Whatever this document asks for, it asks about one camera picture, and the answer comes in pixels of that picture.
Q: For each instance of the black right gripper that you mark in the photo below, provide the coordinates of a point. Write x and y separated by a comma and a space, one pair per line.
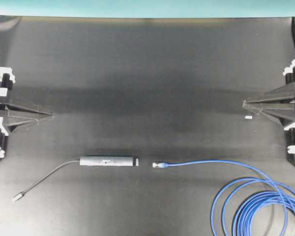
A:
278, 105

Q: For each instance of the grey USB hub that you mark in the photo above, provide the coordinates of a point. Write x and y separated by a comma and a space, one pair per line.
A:
114, 161

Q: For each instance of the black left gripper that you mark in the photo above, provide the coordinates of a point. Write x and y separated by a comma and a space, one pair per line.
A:
20, 113

